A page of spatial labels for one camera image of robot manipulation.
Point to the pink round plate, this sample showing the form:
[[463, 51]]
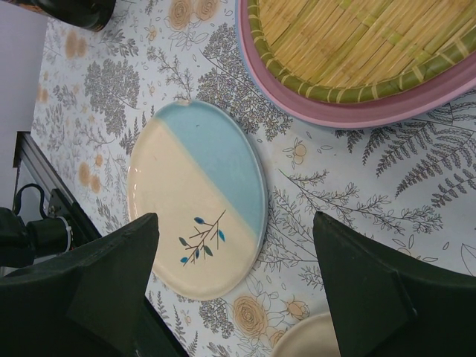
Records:
[[423, 98]]

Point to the woven bamboo round tray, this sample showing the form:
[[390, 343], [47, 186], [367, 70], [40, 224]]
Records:
[[358, 51]]

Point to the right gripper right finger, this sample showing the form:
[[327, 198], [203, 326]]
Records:
[[385, 303]]

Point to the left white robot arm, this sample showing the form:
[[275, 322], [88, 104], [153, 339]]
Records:
[[22, 243]]

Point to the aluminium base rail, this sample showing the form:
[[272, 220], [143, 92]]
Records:
[[33, 167]]

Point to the cream and blue plate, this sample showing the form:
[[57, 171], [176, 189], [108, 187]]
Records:
[[194, 167]]

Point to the red brown rimmed plate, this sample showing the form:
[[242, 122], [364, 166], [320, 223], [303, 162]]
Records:
[[312, 337]]

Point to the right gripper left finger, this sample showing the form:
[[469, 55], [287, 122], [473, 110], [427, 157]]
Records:
[[90, 301]]

